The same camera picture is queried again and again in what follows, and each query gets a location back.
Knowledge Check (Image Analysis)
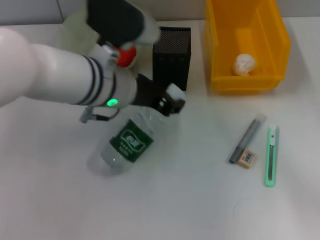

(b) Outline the pale green glass fruit plate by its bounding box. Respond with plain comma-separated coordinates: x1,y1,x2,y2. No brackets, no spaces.
61,9,141,71

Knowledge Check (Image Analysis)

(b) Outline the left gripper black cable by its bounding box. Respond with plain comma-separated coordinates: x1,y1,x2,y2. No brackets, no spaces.
79,106,122,123

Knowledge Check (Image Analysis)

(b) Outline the green utility knife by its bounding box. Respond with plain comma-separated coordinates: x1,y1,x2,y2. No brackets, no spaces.
264,124,280,188

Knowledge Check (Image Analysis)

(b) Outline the clear green-label water bottle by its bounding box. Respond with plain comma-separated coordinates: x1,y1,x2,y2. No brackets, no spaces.
86,83,186,177

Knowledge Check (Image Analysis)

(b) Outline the beige eraser with barcode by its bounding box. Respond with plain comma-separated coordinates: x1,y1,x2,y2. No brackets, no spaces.
237,148,258,171

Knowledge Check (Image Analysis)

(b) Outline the white paper ball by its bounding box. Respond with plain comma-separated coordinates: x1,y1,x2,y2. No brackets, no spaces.
232,53,258,76

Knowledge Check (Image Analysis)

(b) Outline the yellow plastic bin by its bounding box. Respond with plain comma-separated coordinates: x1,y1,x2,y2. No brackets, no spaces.
204,0,292,96

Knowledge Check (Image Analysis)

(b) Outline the red-orange fruit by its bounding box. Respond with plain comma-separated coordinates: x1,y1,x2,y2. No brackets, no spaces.
116,46,138,68

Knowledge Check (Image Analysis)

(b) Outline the grey pen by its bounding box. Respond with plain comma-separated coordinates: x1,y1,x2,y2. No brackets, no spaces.
229,112,268,165

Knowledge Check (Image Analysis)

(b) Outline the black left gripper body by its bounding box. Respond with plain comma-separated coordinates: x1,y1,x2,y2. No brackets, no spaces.
129,73,169,110

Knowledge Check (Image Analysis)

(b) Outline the black mesh pen holder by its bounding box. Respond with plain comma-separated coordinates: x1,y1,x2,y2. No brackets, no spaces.
151,26,193,92

